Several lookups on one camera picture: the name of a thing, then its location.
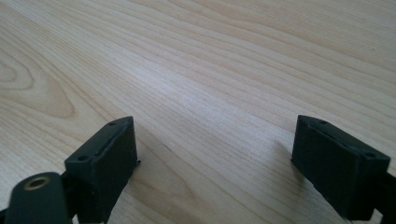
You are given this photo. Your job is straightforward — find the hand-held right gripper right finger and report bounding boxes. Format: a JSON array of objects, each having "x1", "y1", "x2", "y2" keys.
[{"x1": 290, "y1": 114, "x2": 391, "y2": 221}]

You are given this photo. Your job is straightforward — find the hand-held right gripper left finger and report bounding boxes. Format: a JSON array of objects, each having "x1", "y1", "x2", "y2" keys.
[{"x1": 64, "y1": 116, "x2": 141, "y2": 224}]

